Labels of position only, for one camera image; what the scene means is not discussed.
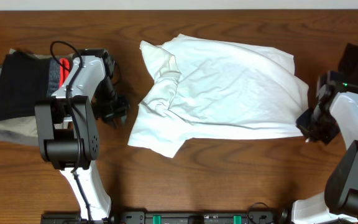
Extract folded grey red-trimmed garment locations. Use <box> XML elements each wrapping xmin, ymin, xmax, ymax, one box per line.
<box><xmin>46</xmin><ymin>59</ymin><xmax>63</xmax><ymax>97</ymax></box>

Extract folded black garment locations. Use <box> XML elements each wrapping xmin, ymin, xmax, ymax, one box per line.
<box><xmin>0</xmin><ymin>51</ymin><xmax>50</xmax><ymax>121</ymax></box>

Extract folded khaki garment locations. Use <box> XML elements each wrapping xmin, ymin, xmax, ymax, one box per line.
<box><xmin>0</xmin><ymin>48</ymin><xmax>74</xmax><ymax>138</ymax></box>

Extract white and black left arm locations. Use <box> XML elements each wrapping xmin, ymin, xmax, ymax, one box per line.
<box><xmin>35</xmin><ymin>49</ymin><xmax>130</xmax><ymax>223</ymax></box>

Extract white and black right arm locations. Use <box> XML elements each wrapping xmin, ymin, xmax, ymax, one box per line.
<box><xmin>290</xmin><ymin>82</ymin><xmax>358</xmax><ymax>223</ymax></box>

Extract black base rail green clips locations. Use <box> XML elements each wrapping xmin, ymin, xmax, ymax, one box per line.
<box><xmin>40</xmin><ymin>210</ymin><xmax>291</xmax><ymax>224</ymax></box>

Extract white t-shirt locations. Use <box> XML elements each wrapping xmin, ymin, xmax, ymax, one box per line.
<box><xmin>128</xmin><ymin>34</ymin><xmax>308</xmax><ymax>157</ymax></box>

